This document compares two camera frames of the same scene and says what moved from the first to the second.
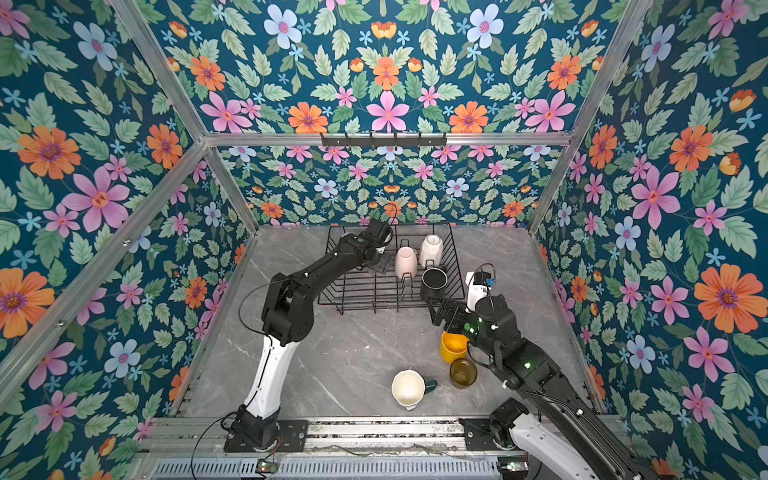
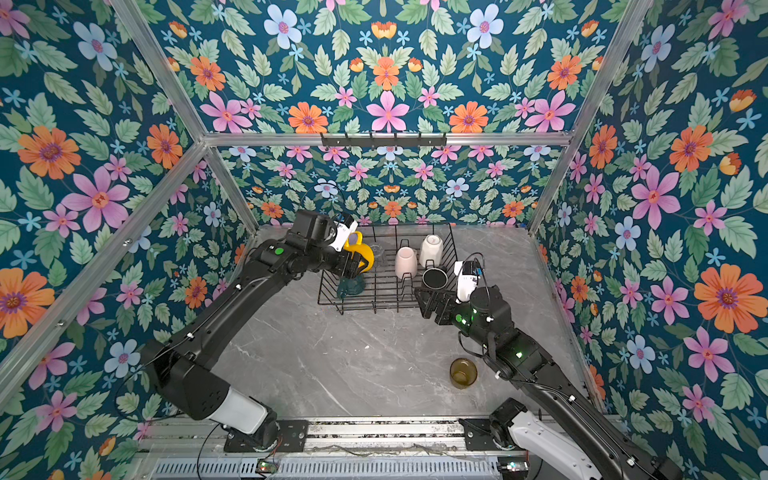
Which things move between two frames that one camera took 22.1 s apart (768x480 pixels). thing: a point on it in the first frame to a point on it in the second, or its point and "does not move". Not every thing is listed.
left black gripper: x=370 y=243 to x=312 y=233
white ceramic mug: x=431 y=248 does not move
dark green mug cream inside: x=409 y=388 to x=351 y=286
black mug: x=433 y=282 does not move
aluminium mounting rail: x=350 y=435 does not move
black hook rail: x=383 y=139 does not move
